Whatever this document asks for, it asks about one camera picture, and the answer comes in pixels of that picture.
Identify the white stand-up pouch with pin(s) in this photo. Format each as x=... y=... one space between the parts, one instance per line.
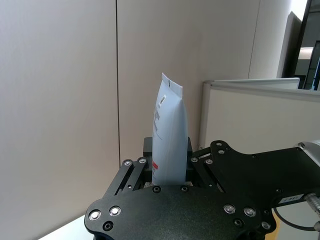
x=170 y=140

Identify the white partition panel, grey frame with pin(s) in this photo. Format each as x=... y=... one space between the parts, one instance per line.
x=250 y=120

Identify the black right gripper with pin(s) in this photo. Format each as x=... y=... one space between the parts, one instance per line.
x=252 y=175

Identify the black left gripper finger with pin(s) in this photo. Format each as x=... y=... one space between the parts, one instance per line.
x=125 y=177

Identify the dark glass window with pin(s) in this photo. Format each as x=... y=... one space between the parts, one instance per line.
x=308 y=37

